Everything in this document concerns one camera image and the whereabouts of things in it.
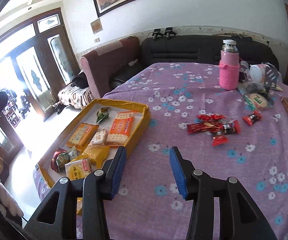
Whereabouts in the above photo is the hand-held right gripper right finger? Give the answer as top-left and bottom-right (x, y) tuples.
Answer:
(169, 146), (277, 240)

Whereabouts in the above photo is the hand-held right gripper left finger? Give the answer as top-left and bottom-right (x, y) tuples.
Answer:
(22, 146), (127, 240)

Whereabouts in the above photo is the large yellow packet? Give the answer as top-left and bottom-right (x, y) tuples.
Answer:
(77, 145), (110, 172)

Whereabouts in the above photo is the small pale cracker packet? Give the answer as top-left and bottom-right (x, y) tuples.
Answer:
(88, 129), (109, 147)

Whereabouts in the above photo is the clear rice cracker packet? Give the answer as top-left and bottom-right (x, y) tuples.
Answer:
(65, 158), (93, 182)

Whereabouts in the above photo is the orange soda cracker packet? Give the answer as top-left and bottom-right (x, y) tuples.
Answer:
(105, 112), (135, 145)

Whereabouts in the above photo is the yellow cardboard box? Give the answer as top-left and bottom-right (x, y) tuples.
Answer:
(35, 99), (151, 215)

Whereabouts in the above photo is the small pale snack packet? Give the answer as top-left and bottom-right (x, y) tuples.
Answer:
(67, 147), (79, 162)

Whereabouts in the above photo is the yellow biscuit packet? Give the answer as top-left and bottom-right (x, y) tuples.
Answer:
(66, 122), (100, 152)

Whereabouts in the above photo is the green pea packet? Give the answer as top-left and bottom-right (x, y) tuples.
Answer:
(95, 107), (110, 123)

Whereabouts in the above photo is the person's left hand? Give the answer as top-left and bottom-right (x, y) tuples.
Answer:
(0, 171), (24, 218)

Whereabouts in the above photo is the purple floral tablecloth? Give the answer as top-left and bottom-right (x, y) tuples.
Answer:
(32, 62), (288, 240)

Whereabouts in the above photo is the long red snack packet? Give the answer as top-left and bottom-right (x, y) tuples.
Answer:
(186, 121), (219, 134)

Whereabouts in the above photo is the wooden glass door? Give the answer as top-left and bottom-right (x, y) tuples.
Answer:
(0, 7), (75, 155)

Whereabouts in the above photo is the dark red candy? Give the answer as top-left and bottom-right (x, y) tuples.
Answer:
(219, 120), (241, 135)

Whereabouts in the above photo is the patterned sofa cover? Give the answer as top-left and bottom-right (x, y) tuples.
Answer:
(57, 86), (94, 109)

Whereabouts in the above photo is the black bag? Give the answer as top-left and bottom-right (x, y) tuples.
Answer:
(70, 76), (89, 89)

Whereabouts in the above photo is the pink armchair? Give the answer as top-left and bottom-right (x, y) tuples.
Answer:
(80, 37), (140, 100)

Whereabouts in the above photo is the round crackers packet green label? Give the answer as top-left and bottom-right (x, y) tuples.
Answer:
(243, 93), (274, 111)

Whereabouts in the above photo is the pink knitted thermos bottle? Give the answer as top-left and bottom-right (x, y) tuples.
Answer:
(218, 39), (241, 91)

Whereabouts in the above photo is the plastic bag of dark bits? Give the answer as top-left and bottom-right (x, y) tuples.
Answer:
(244, 80), (266, 94)

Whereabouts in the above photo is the black sofa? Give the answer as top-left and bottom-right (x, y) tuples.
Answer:
(110, 35), (279, 90)

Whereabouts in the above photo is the clear plastic cup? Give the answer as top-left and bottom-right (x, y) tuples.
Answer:
(240, 60), (250, 77)

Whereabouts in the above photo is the white jar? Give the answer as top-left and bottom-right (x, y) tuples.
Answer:
(249, 64), (268, 82)

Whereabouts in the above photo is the grey phone stand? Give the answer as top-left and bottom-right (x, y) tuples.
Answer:
(263, 65), (281, 98)

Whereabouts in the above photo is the small wall plaque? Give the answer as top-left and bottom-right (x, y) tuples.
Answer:
(90, 19), (102, 34)

